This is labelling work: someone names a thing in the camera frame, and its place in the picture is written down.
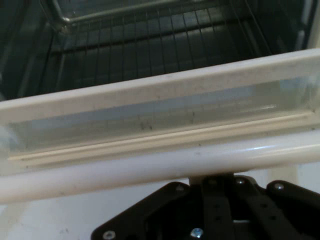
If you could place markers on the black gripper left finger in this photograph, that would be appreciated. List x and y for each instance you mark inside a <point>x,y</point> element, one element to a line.
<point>155,212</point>

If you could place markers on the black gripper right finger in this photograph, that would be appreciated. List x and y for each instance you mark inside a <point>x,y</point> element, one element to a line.
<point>287,212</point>

